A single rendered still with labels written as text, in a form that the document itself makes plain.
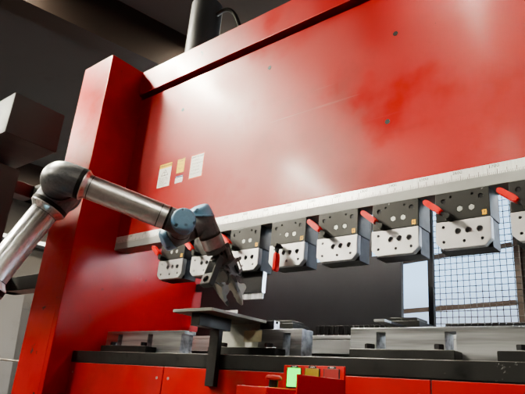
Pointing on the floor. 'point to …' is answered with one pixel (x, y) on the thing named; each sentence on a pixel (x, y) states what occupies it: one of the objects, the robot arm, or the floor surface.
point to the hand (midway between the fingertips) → (232, 303)
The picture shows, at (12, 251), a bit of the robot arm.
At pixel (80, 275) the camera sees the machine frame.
